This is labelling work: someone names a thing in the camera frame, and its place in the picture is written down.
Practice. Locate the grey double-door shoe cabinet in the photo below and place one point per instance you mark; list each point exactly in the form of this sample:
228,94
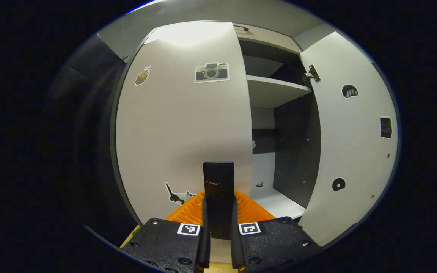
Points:
296,151

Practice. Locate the metal door hinge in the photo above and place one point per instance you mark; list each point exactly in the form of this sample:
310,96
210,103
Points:
310,76

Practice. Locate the black backdrop cloth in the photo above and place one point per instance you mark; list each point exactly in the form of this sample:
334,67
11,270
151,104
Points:
85,132

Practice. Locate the grey cabinet drawer front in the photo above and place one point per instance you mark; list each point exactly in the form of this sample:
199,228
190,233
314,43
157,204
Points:
268,40

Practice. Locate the white upper cabinet shelf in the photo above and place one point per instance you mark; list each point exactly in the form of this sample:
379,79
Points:
271,91

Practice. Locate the grey cabinet door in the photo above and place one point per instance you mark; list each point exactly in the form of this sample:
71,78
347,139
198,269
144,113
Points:
355,151
180,125

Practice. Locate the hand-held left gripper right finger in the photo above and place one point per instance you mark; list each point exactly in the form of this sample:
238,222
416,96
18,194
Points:
235,250

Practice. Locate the white cabinet shelf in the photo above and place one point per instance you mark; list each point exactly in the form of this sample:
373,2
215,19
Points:
271,91
275,203

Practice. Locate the white lower cabinet shelf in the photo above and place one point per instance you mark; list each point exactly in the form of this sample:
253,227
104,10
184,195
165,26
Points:
275,203

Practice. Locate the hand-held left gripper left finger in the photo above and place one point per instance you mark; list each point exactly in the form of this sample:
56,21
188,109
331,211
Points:
204,246

